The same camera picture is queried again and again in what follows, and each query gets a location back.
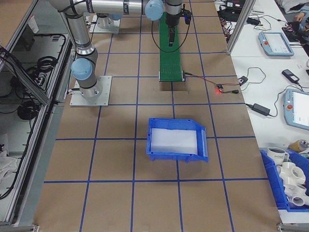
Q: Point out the forearm in light blue sleeve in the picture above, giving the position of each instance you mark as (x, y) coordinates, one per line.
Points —
(306, 10)

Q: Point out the green conveyor belt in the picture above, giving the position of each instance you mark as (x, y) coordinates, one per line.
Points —
(170, 67)

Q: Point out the small sensor with red light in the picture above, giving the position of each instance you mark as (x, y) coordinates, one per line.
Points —
(256, 68)

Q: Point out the black box inside frame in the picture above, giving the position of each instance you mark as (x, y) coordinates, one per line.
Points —
(27, 38)

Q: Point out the white square base plate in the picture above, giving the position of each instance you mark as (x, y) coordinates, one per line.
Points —
(106, 96)
(116, 27)

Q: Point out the V-shaped metal bar frame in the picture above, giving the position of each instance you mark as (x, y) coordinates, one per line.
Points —
(38, 93)

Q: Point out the black handheld remote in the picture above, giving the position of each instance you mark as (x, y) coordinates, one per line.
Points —
(290, 75)

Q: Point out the small board with red LED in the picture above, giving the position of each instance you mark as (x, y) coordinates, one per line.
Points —
(219, 86)

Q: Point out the white mug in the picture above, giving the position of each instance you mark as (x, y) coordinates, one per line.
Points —
(275, 157)

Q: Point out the white foam pad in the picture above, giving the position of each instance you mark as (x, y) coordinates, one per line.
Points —
(173, 141)

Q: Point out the blue open-front storage bin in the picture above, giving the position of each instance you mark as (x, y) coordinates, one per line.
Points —
(169, 123)

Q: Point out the person bare hand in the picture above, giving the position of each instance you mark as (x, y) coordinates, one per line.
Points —
(299, 17)

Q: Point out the yellow tape roll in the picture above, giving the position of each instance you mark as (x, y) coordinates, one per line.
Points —
(298, 145)

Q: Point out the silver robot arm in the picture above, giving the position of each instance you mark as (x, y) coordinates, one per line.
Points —
(105, 21)
(78, 31)

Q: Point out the white PVC pipe fitting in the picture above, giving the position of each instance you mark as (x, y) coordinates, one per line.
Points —
(295, 195)
(288, 171)

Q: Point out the white crumpled cloth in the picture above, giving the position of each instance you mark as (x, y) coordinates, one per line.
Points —
(6, 166)

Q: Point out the small black power adapter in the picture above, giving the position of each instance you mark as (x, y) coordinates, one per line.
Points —
(253, 21)

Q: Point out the light blue teach pendant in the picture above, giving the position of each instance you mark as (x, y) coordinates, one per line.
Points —
(275, 44)
(299, 108)

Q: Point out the aluminium profile post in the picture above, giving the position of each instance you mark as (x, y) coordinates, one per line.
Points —
(238, 29)

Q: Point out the blue parts bin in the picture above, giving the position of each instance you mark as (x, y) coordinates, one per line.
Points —
(272, 183)

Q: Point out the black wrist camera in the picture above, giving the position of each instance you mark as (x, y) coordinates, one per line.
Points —
(187, 17)

